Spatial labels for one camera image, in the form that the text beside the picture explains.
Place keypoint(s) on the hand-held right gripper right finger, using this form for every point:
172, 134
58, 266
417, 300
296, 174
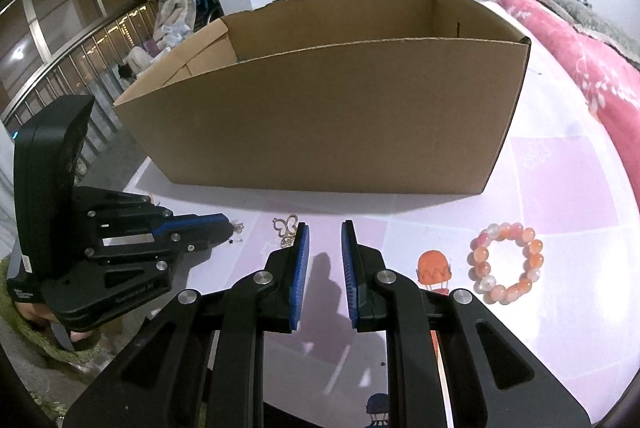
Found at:
350, 278

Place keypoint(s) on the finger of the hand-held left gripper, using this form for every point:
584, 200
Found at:
210, 233
200, 220

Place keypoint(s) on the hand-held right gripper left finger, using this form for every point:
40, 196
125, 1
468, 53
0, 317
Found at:
299, 278

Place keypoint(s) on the large brown cardboard box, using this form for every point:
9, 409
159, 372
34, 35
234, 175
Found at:
325, 117

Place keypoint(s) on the person's left hand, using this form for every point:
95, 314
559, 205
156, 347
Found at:
80, 336

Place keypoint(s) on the metal railing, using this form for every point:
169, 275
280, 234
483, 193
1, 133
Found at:
100, 47

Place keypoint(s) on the pile of clothes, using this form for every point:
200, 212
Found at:
175, 2

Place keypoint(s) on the white printed table sheet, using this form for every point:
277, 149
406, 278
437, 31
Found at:
550, 167

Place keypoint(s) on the pink floral blanket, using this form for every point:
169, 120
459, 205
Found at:
590, 72

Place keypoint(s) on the grey patterned blanket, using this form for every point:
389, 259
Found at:
600, 20

